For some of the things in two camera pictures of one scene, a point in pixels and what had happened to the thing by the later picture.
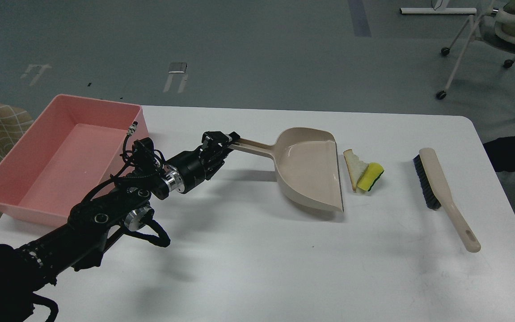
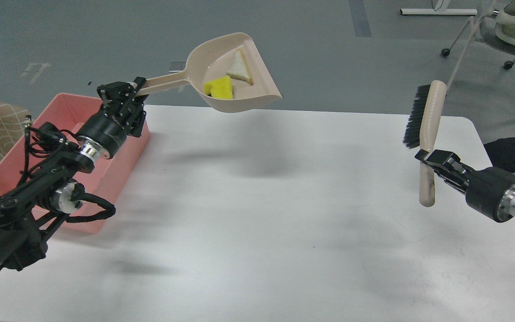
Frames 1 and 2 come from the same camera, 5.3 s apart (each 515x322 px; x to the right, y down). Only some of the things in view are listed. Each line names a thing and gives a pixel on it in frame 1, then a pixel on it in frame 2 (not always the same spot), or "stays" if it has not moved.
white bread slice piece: [356, 168] to [238, 67]
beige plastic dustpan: [307, 163] to [212, 58]
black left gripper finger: [226, 148] to [136, 115]
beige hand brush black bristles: [437, 194] to [424, 120]
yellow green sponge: [370, 176] to [221, 87]
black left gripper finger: [212, 153] to [116, 96]
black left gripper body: [185, 170] to [109, 127]
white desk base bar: [439, 10] stays
